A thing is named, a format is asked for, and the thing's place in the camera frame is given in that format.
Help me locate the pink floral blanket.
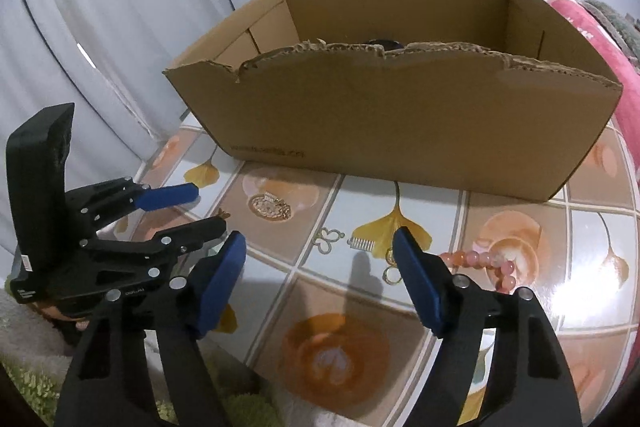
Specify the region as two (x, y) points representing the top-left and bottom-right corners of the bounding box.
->
(542, 0), (640, 188)

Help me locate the grey blanket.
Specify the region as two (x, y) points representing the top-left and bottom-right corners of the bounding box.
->
(582, 0), (640, 68)

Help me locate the silver butterfly ornament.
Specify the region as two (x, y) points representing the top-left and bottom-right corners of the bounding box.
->
(315, 227), (346, 254)

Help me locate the pink bead bracelet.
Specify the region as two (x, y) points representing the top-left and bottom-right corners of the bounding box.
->
(440, 249), (518, 293)

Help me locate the brown cardboard box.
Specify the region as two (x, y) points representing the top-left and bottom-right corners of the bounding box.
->
(161, 0), (623, 202)

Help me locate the person's left hand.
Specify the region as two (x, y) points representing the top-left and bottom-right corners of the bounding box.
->
(40, 304), (93, 333)

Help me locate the white curtain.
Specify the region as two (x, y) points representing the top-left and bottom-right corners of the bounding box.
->
(0, 0), (261, 258)

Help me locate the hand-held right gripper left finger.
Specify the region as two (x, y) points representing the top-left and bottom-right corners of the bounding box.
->
(52, 229), (247, 427)

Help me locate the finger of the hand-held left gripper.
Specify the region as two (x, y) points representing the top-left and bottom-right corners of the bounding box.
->
(80, 216), (228, 268)
(65, 177), (201, 228)

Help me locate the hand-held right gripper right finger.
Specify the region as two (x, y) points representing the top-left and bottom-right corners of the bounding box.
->
(391, 227), (583, 427)

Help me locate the leaf and coffee print mat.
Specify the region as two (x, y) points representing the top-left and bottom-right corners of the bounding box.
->
(125, 112), (640, 427)

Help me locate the green plush cloth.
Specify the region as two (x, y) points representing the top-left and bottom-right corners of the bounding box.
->
(0, 347), (281, 427)

